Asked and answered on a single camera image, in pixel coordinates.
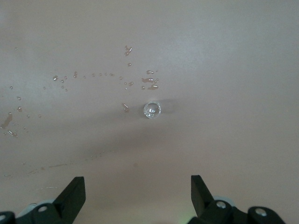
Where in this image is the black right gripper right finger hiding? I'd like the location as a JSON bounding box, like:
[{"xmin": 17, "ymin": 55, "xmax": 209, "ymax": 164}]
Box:
[{"xmin": 191, "ymin": 175, "xmax": 287, "ymax": 224}]

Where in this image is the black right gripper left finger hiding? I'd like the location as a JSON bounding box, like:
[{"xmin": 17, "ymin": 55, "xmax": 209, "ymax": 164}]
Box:
[{"xmin": 0, "ymin": 176, "xmax": 86, "ymax": 224}]

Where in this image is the small clear glass cup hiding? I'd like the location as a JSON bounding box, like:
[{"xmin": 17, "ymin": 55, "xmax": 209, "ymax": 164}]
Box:
[{"xmin": 143, "ymin": 101, "xmax": 162, "ymax": 119}]

